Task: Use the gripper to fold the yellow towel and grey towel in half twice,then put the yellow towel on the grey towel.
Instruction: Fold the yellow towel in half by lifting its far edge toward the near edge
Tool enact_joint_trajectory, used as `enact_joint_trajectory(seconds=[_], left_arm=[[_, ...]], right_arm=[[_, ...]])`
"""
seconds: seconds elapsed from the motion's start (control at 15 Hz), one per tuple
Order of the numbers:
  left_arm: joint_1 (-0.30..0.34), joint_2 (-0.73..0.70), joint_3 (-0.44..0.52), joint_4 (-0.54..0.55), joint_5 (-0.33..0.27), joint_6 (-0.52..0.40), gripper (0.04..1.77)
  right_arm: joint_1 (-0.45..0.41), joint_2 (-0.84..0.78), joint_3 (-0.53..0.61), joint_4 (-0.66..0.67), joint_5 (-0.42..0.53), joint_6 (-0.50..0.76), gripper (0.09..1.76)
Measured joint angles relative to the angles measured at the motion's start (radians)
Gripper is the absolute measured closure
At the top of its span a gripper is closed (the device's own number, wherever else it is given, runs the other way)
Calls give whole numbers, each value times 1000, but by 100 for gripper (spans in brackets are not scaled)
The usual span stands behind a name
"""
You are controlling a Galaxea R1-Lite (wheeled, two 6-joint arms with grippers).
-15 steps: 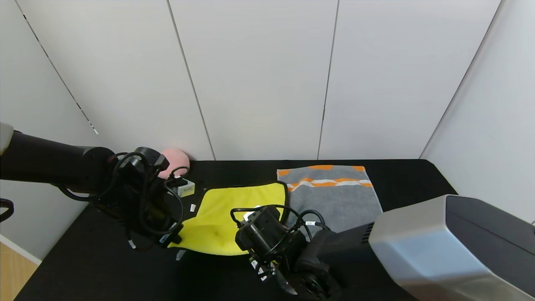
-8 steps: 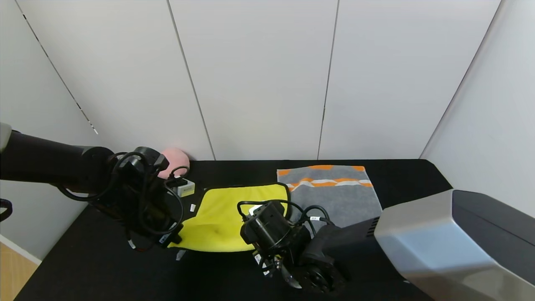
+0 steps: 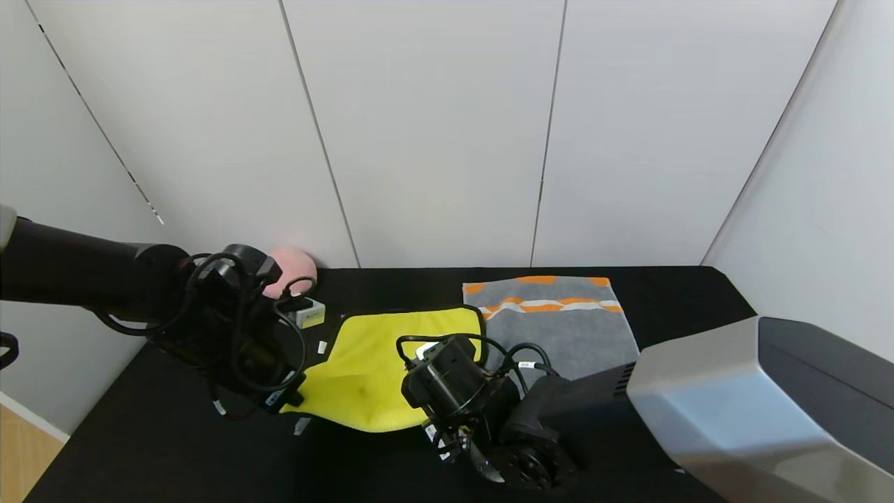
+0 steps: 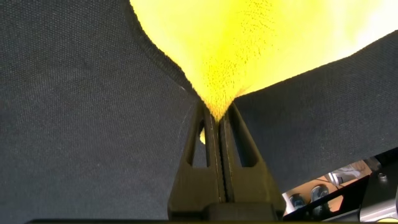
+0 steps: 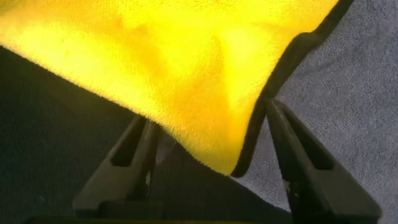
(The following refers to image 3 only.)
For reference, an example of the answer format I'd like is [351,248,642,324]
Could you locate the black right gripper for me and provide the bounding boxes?
[421,421,471,465]

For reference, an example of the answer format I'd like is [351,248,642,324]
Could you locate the yellow microfibre towel black trim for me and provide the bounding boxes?
[279,305,488,435]

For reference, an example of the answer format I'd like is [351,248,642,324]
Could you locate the grey towel with orange stripes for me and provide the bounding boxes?
[462,275,641,384]

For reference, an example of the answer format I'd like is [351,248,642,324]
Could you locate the pink peach plush toy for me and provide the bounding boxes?
[268,246,319,300]

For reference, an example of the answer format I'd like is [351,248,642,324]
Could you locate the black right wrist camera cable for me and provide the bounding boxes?
[395,333,490,368]

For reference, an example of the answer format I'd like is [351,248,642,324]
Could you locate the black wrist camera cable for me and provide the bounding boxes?
[395,333,490,368]
[233,275,319,393]

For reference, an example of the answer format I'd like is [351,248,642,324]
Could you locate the black cable with white label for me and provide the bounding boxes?
[488,342,560,393]

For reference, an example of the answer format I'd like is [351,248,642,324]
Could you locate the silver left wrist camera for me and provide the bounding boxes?
[288,296,328,330]

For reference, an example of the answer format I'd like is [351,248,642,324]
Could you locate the black left wrist camera cable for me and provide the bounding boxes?
[233,275,319,393]

